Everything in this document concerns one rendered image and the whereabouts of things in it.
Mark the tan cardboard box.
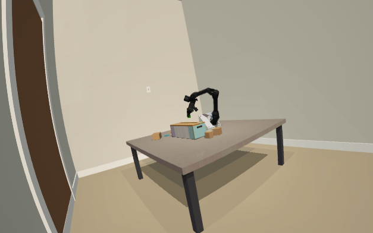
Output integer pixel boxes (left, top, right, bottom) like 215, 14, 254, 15
213, 127, 222, 136

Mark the tan rectangular block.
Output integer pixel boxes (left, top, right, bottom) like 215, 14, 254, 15
152, 132, 162, 140

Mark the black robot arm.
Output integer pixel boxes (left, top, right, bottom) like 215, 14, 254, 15
184, 88, 220, 125

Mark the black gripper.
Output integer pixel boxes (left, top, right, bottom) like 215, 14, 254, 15
187, 103, 195, 117

